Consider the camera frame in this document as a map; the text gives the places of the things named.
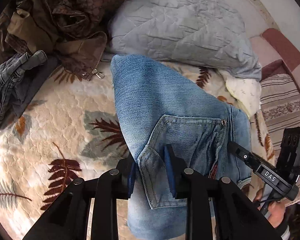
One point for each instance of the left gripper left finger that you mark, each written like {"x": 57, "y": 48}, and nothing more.
{"x": 117, "y": 183}

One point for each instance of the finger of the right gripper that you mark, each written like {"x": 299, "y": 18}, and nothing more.
{"x": 250, "y": 159}

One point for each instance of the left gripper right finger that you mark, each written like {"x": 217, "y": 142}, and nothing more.
{"x": 186, "y": 183}

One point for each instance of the light blue denim jeans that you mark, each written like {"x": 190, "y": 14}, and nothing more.
{"x": 157, "y": 106}

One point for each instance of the right hand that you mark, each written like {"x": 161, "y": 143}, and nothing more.
{"x": 277, "y": 212}

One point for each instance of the striped floral bed cover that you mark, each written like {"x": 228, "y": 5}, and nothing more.
{"x": 280, "y": 109}

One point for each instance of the white patterned pillow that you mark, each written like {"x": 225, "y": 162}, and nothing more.
{"x": 247, "y": 92}

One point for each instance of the leaf pattern fleece blanket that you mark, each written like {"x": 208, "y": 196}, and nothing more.
{"x": 67, "y": 130}

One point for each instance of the dark grey denim garment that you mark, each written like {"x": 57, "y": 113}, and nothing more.
{"x": 21, "y": 77}

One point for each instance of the grey quilted pillow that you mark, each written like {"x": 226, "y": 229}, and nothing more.
{"x": 197, "y": 32}

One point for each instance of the brown jacket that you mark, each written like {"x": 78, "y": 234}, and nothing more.
{"x": 74, "y": 30}

